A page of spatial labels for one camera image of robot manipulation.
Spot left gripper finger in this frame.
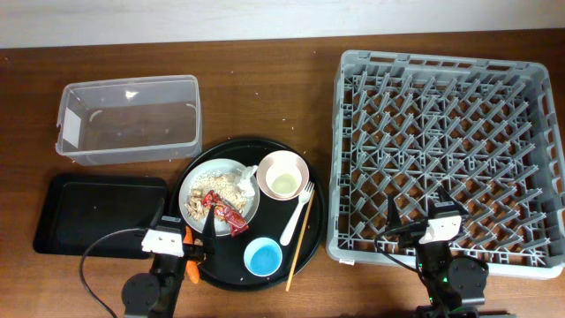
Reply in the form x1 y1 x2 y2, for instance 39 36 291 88
201 205 216 254
149 198 165 229

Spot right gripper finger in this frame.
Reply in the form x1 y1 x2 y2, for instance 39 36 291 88
387 194 402 230
436 185 469 216

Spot red snack wrapper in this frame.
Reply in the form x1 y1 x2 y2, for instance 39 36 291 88
203 190 249 237

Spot white tissue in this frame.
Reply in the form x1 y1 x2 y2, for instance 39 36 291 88
237 165 258 198

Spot blue cup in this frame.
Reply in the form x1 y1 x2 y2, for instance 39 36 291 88
244 238 283 277

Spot white plastic fork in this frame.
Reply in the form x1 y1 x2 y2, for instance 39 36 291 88
279 181 314 246

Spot pink bowl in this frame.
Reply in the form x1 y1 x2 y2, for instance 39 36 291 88
256 150 310 201

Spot white cup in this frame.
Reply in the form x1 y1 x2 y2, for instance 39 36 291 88
266 163 302 198

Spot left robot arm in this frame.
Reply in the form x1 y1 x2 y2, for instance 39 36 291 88
121 206 216 317

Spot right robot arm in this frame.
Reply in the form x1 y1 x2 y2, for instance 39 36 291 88
383 187 489 318

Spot grey dishwasher rack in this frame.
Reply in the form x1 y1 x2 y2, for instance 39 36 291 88
326 50 564 279

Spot orange carrot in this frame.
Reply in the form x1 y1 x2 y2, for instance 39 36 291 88
184 226 200 284

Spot grey plate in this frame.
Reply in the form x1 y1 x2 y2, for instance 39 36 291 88
177 159 260 233

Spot rice and peanut leftovers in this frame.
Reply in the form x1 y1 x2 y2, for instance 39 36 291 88
185 171 248 221

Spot black round tray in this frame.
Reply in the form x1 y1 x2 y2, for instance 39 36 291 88
166 137 328 292

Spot black rectangular tray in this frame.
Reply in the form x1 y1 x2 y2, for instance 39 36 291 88
33 173 168 255

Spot wooden chopstick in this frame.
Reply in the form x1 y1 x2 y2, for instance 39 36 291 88
285 190 315 292

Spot clear plastic bin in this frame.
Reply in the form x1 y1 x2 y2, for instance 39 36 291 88
56 75 203 166

